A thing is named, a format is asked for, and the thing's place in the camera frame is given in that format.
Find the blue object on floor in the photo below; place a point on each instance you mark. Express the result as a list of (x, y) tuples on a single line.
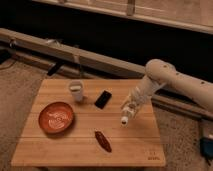
[(206, 147)]

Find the black object on floor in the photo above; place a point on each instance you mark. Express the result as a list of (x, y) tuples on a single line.
[(54, 69)]

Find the metal floor rail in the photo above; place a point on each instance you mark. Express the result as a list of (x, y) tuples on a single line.
[(76, 55)]

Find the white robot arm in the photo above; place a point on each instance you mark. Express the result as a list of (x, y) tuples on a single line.
[(158, 74)]

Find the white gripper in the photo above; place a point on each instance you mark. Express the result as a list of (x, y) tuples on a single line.
[(136, 95)]

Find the orange ceramic bowl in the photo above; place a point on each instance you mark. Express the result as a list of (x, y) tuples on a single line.
[(56, 117)]

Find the wooden table board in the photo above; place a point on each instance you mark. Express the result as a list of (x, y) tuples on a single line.
[(137, 144)]

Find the black phone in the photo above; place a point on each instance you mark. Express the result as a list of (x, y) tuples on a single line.
[(103, 99)]

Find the white cup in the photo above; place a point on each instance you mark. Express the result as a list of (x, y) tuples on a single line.
[(76, 90)]

